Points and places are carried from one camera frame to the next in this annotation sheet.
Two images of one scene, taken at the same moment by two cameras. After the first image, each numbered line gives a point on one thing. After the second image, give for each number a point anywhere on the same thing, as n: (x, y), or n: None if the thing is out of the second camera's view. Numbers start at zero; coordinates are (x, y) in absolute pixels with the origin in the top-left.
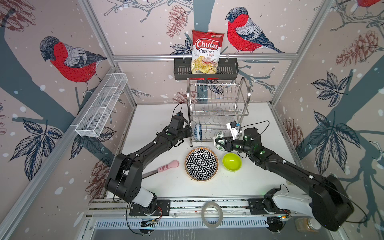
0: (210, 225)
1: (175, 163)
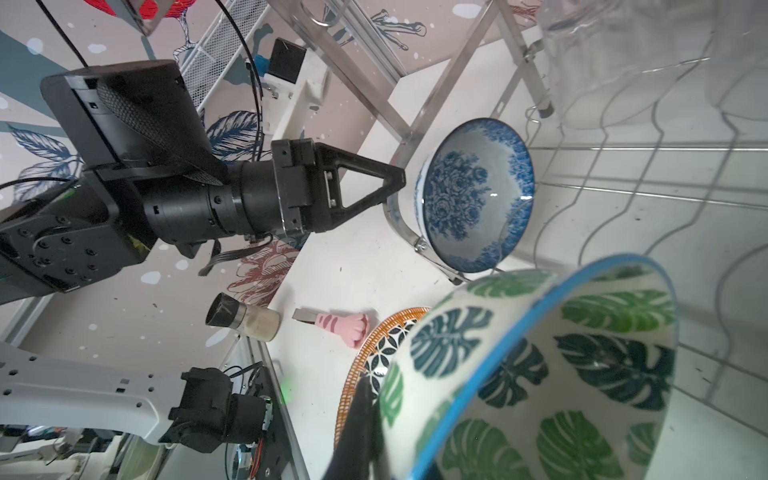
0: None
1: (352, 329)
